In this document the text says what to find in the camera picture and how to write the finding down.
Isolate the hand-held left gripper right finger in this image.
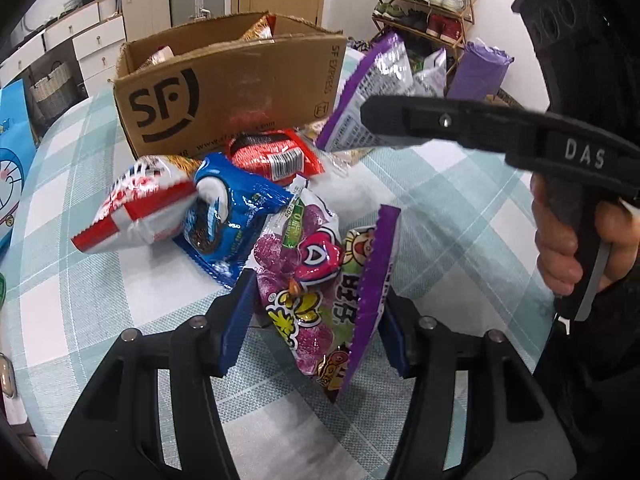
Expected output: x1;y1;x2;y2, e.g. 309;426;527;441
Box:
377;292;576;480

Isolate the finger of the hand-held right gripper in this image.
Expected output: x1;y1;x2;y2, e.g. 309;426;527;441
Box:
360;95;538;157

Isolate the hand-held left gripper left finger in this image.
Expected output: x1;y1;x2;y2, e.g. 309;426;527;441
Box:
47;269;259;480

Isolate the purple white snack packet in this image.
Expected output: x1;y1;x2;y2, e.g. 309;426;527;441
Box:
316;31;448;153

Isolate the purple grape gummy packet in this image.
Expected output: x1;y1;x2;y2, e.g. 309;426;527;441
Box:
252;187;402;406

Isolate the blue cookie packet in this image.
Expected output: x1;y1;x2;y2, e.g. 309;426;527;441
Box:
172;152;296;290

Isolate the red white snack packet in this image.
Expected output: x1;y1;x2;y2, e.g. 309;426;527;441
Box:
70;155;201;256

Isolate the red noodle packet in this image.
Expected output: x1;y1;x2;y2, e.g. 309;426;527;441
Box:
226;129;326;187

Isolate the brown stick snack packet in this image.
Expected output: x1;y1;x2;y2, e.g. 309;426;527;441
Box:
242;12;277;42

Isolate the person's right forearm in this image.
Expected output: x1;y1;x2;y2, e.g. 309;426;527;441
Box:
532;270;640;480

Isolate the person's right hand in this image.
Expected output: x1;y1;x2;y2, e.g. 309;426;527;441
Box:
530;175;640;297

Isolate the purple wrapped roll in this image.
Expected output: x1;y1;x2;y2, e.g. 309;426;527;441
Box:
446;42;515;103

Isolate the small brown cardboard box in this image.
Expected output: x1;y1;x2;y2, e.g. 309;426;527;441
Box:
492;87;526;111

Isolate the wooden shoe rack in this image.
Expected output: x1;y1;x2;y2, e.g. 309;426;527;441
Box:
371;0;481;56

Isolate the small clear case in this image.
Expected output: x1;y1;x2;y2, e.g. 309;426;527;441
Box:
0;352;18;401

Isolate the blue cartoon tote bag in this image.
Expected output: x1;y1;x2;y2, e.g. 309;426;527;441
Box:
0;80;38;256

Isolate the grey wicker basket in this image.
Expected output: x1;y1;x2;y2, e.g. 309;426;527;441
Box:
27;60;81;121

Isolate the beige suitcase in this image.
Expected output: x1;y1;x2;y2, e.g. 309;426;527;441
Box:
121;0;171;41

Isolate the white drawer dresser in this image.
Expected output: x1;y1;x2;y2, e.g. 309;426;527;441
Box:
0;0;128;91

